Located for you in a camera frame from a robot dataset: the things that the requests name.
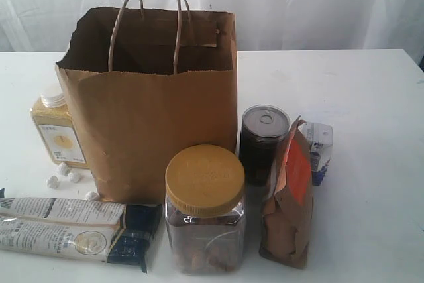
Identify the dark can with pull tab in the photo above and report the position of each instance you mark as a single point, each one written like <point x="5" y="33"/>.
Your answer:
<point x="263" y="128"/>

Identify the brown paper bag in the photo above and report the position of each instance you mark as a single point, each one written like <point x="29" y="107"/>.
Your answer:
<point x="143" y="84"/>

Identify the yellow millet bottle white cap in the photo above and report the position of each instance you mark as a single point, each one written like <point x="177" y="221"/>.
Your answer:
<point x="53" y="121"/>

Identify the small white candy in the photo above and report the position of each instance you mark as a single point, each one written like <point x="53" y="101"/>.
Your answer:
<point x="91" y="196"/>

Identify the clear jar with yellow lid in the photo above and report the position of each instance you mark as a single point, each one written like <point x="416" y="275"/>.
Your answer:
<point x="205" y="209"/>

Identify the white and blue milk carton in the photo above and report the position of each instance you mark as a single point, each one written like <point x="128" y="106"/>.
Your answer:
<point x="320" y="139"/>

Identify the brown paper pouch orange label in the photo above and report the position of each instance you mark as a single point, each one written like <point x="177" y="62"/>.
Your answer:
<point x="286" y="211"/>

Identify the white candy right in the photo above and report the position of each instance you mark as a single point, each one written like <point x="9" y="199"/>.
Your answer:
<point x="74" y="177"/>

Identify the white candy top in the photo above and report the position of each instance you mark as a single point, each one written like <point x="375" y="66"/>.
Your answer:
<point x="63" y="169"/>

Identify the lower white noodle package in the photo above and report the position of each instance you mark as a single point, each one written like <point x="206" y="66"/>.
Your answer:
<point x="120" y="244"/>

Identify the white candy left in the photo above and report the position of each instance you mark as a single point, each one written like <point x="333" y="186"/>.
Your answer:
<point x="52" y="182"/>

